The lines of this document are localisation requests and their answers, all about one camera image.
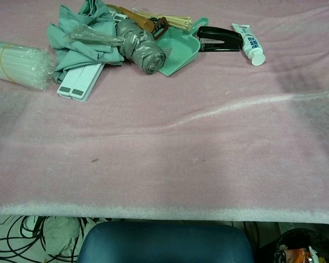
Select clear plastic bag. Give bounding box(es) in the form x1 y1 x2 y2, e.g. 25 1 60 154
64 25 126 49

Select green plastic dustpan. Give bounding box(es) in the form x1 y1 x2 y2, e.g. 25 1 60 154
156 17 210 78

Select crumpled green cloth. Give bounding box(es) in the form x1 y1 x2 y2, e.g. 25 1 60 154
46 0 126 84

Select pack of bamboo skewers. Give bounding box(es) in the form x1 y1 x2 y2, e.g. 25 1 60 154
131 10 194 32

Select black floor cables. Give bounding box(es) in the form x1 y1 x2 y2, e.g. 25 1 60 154
0 215 86 263

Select bundle of white straws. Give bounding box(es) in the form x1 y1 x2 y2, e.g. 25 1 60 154
0 39 56 92

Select black trash bin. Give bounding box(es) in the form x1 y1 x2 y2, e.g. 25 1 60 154
272 228 329 263

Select pink fleece table cloth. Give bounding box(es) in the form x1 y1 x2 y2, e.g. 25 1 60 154
0 0 329 225

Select black stapler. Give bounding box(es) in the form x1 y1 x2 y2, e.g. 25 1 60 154
196 26 245 53

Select grey garbage bag roll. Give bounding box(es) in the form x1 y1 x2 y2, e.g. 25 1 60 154
116 18 168 76

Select white rectangular box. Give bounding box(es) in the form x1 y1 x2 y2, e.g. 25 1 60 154
56 10 130 102

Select wooden rolling pin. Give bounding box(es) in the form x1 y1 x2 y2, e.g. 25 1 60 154
106 3 156 33

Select white bag on floor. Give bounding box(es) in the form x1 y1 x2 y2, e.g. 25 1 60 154
42 216 82 257

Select white toothpaste tube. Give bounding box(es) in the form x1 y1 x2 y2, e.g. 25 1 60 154
231 22 266 67

